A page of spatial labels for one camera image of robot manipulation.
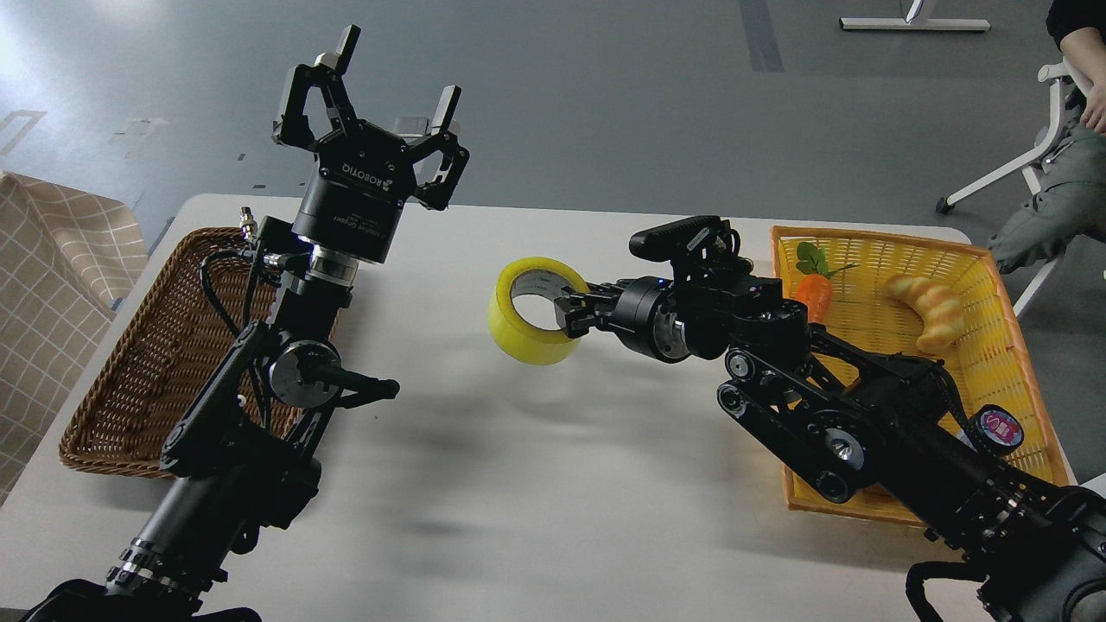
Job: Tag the toy croissant bread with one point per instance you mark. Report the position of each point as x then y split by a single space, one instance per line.
938 306

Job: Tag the beige checkered cloth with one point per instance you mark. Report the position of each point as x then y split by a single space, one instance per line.
67 258

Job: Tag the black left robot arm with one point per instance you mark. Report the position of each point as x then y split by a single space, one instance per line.
243 453

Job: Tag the yellow tape roll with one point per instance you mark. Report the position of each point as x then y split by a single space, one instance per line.
546 278

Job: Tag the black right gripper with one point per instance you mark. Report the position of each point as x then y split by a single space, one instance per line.
640 312

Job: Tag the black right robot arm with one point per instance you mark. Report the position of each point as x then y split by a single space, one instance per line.
844 419

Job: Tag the small dark-lidded jar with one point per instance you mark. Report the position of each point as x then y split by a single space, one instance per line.
993 431

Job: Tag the seated person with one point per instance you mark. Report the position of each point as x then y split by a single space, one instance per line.
1071 199

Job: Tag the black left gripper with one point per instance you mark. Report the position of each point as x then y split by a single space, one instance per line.
364 174

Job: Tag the orange toy carrot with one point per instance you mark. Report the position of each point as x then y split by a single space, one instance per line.
815 290

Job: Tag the brown wicker basket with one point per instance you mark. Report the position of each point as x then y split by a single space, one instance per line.
165 356

